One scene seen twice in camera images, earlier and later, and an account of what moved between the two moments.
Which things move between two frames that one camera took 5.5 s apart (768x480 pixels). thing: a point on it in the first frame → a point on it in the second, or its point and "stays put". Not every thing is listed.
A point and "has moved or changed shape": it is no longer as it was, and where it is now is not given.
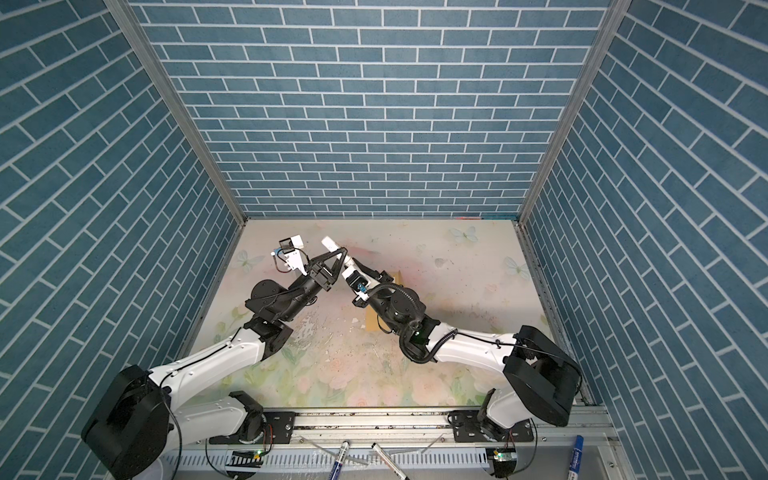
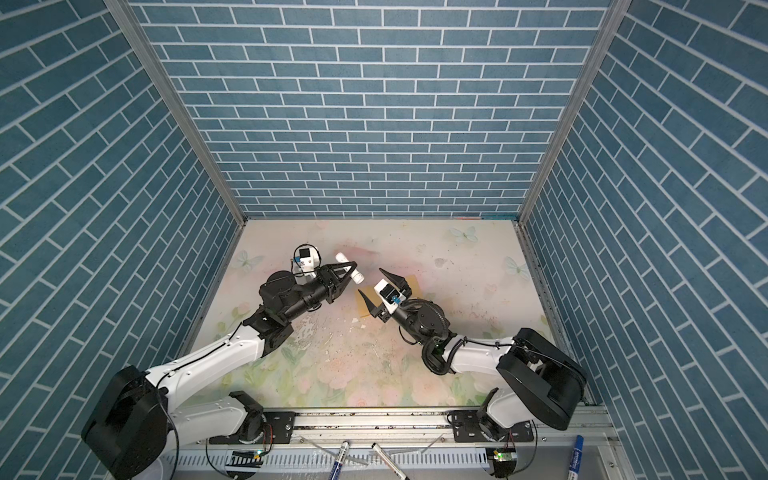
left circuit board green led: x=246 y=458 stays put
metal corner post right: x=614 y=17 stays put
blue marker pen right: x=573 y=472 stays put
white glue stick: x=329 y=244 has moved or changed shape
